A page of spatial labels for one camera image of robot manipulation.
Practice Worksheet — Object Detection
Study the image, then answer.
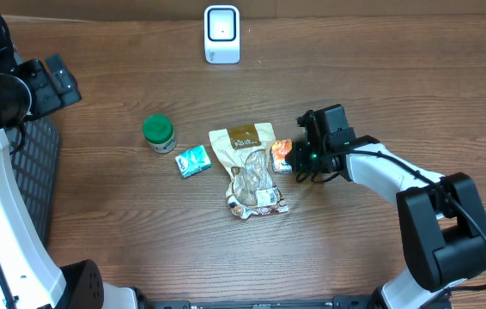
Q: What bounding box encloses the orange tissue pack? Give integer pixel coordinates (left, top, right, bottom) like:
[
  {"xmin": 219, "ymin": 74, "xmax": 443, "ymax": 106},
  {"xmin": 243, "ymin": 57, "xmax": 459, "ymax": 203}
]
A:
[{"xmin": 270, "ymin": 139, "xmax": 292, "ymax": 173}]

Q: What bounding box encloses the beige brown snack pouch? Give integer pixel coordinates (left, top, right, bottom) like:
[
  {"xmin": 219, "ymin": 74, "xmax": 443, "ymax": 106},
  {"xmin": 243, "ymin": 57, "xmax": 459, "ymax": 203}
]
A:
[{"xmin": 209, "ymin": 123, "xmax": 289, "ymax": 220}]

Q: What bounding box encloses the small teal tissue pack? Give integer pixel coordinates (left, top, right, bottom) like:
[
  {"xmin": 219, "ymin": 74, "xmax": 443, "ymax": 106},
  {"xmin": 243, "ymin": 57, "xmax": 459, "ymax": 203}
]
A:
[{"xmin": 175, "ymin": 145, "xmax": 212, "ymax": 178}]

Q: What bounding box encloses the green lid white jar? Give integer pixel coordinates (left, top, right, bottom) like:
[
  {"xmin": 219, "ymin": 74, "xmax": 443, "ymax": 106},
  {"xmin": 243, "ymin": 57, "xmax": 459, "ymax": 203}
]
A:
[{"xmin": 142, "ymin": 114, "xmax": 177, "ymax": 154}]

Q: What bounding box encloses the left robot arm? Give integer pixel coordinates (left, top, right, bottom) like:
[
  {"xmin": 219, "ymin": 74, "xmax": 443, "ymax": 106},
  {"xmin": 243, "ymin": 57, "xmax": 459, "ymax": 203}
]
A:
[{"xmin": 0, "ymin": 15, "xmax": 146, "ymax": 309}]

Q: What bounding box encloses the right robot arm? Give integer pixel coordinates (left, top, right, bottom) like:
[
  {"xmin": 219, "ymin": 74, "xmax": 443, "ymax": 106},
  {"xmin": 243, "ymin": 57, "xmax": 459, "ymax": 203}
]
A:
[{"xmin": 287, "ymin": 105, "xmax": 486, "ymax": 308}]

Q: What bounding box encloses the white barcode scanner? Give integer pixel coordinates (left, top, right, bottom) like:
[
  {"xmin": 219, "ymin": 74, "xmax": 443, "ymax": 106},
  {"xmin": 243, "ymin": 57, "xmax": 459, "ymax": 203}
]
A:
[{"xmin": 204, "ymin": 4, "xmax": 240, "ymax": 64}]

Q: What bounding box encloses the grey plastic basket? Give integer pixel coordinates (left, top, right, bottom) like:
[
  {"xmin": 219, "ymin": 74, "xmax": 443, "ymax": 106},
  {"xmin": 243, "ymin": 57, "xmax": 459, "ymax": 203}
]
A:
[{"xmin": 10, "ymin": 118, "xmax": 61, "ymax": 247}]

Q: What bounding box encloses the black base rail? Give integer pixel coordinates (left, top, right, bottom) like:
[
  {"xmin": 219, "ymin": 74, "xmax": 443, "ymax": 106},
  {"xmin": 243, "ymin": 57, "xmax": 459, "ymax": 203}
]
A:
[{"xmin": 138, "ymin": 296, "xmax": 387, "ymax": 309}]

